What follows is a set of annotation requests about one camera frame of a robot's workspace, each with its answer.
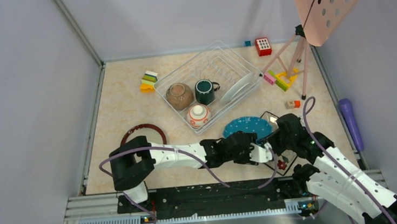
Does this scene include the square floral plate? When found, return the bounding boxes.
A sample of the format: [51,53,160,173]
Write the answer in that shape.
[260,111,298,177]

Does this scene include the blue polka dot plate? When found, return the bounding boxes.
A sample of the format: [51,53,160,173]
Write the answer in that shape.
[223,116,274,145]

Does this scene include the orange patterned bowl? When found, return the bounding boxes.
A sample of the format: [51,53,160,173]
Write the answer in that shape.
[186,104,212,129]

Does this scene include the white printed plate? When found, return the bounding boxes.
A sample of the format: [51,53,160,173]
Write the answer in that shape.
[220,72,255,104]

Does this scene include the dark green mug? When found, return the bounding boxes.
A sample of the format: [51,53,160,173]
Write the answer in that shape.
[194,79,220,105]

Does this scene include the brown speckled bowl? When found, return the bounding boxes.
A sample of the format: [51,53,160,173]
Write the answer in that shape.
[166,83,195,111]

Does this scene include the red rimmed round plate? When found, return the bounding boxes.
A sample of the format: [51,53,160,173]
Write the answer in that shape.
[119,124,167,150]

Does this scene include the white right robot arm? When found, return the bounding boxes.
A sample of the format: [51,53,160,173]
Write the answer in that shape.
[265,113,397,224]

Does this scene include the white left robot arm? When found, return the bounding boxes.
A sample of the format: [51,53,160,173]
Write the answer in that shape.
[99,132,277,192]

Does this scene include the small orange white block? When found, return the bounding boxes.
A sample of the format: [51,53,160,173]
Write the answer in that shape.
[285,100,301,109]

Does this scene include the pink toy brick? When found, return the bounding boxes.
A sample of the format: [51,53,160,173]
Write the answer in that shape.
[263,72,277,85]

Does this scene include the yellow triangle toy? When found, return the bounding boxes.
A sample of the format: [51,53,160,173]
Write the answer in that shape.
[276,68,307,89]

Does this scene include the red toy block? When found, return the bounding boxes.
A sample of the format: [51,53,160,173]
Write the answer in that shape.
[255,37,272,57]

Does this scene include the striped toy block stack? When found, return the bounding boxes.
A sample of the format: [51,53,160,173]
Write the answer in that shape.
[140,70,158,93]

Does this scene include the pink perforated music stand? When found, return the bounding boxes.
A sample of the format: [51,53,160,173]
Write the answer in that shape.
[262,0,359,100]

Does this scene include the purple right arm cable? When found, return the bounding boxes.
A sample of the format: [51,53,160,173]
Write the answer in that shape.
[300,90,397,224]

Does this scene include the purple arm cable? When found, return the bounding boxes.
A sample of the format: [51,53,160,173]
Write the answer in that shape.
[300,90,397,224]
[97,135,284,224]

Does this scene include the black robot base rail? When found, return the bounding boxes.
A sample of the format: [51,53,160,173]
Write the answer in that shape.
[116,173,322,224]

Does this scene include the purple handle tool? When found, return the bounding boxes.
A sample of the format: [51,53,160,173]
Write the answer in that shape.
[338,99,364,151]

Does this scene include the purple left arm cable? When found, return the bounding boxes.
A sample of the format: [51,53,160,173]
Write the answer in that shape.
[97,135,284,224]

